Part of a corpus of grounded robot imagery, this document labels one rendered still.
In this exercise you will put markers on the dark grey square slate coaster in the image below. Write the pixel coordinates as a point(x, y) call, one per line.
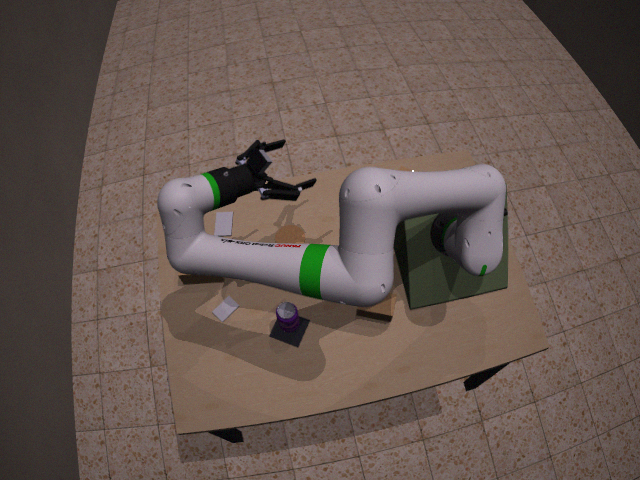
point(293, 338)

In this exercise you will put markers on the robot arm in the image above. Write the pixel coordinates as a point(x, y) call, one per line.
point(372, 202)

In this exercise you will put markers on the purple drink can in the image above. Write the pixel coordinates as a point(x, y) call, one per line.
point(287, 316)

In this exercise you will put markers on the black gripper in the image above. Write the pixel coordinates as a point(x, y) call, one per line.
point(274, 189)

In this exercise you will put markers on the round tan cork coaster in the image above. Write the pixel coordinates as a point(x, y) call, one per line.
point(290, 234)

